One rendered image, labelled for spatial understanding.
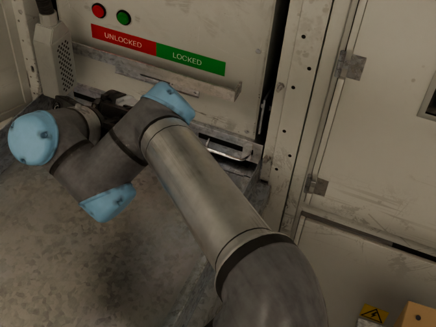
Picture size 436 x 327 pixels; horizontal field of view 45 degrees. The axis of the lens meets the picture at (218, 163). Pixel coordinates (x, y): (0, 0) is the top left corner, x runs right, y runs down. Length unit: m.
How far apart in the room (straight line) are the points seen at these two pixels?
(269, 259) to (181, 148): 0.22
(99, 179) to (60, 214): 0.39
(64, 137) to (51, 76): 0.44
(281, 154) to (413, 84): 0.33
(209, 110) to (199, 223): 0.64
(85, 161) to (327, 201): 0.58
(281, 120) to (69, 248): 0.49
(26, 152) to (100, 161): 0.10
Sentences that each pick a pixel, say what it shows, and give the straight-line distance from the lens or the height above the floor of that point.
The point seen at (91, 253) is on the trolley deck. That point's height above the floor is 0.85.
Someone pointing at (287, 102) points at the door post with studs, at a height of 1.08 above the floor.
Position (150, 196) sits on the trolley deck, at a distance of 1.17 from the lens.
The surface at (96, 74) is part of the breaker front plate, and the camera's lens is 1.31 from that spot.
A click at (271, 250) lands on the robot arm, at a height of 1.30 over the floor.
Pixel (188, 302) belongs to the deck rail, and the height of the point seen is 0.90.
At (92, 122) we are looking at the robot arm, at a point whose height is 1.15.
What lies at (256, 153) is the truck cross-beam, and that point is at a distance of 1.21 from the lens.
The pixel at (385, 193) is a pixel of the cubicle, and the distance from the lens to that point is 1.12.
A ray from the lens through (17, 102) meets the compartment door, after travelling 1.45.
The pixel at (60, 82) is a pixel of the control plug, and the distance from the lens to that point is 1.24.
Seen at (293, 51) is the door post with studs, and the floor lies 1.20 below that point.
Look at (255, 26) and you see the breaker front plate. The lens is 1.05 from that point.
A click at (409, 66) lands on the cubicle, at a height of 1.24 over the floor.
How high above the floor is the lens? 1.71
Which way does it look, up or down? 44 degrees down
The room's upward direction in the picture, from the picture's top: 5 degrees clockwise
